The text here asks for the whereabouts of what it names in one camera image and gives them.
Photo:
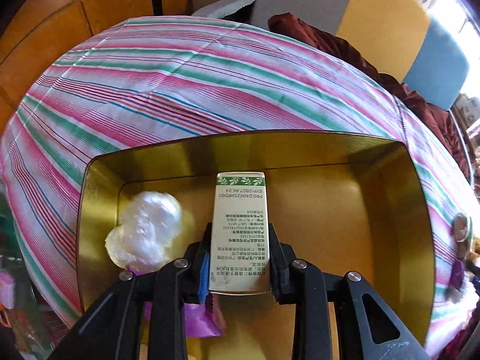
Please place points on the gold metal tin tray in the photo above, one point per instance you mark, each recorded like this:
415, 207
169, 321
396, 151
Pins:
344, 202

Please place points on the small green white box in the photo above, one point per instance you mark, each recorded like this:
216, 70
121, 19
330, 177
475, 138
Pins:
239, 253

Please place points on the blue yellow grey chair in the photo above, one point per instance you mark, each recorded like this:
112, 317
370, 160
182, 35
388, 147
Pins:
394, 42

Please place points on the clear plastic bag ball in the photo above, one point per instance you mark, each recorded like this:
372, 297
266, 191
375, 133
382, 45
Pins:
147, 228

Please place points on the beige blue sock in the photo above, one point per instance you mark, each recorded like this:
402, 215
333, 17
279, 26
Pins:
461, 227

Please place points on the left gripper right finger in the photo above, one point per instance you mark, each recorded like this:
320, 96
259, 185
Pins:
329, 307

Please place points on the striped bed quilt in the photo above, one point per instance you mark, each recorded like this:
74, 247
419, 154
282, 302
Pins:
153, 79

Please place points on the pink plush toy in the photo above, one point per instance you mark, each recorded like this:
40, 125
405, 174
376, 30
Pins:
7, 290

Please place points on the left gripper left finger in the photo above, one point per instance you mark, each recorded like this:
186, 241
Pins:
111, 328

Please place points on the purple foil packet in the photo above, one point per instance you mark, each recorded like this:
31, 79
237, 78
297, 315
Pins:
457, 274
202, 309

